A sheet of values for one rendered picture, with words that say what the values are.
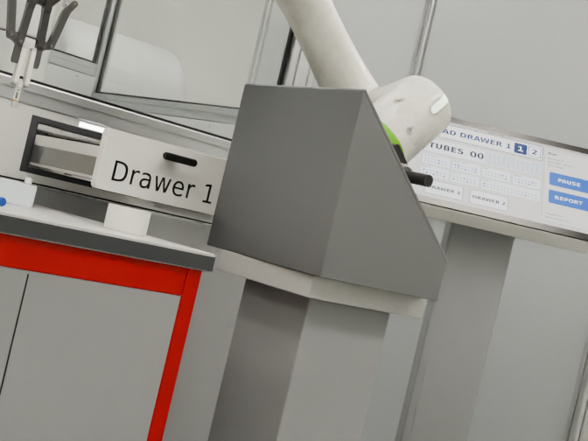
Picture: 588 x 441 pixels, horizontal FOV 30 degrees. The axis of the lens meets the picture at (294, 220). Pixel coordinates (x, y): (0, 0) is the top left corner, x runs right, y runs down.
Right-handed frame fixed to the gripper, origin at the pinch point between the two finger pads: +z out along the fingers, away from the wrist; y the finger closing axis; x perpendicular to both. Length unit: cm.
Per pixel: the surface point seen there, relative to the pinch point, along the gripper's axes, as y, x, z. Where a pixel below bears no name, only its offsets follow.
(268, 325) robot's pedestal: 50, -17, 35
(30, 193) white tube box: 4.8, -7.2, 21.5
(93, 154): 15.9, 0.9, 12.0
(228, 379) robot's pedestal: 48, -9, 47
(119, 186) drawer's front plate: 20.7, -4.1, 16.7
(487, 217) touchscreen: 115, 18, 3
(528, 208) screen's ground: 125, 17, -1
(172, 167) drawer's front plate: 30.7, -1.0, 10.8
